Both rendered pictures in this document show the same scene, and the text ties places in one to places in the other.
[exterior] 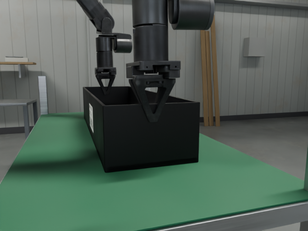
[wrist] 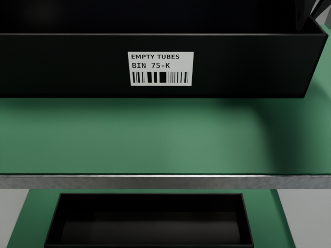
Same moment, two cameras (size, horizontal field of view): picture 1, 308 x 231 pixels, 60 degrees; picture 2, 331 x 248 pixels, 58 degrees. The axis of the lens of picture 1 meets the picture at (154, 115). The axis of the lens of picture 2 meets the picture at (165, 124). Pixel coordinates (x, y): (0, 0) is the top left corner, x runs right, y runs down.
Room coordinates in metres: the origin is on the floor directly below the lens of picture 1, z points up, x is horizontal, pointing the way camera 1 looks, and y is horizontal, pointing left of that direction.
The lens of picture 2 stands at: (0.52, 0.52, 1.25)
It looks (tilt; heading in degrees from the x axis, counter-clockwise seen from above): 42 degrees down; 288
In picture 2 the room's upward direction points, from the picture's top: straight up
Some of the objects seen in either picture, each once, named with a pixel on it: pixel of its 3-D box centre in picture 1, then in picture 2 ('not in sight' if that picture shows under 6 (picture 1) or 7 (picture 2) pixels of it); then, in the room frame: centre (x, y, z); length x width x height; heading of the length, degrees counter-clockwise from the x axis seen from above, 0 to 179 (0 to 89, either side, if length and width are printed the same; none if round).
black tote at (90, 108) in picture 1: (122, 112); (132, 42); (0.72, 0.09, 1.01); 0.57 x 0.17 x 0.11; 18
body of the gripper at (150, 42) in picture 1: (151, 50); not in sight; (0.45, 0.01, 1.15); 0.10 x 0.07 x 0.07; 18
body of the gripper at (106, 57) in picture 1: (104, 62); not in sight; (0.98, 0.18, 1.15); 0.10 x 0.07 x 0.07; 18
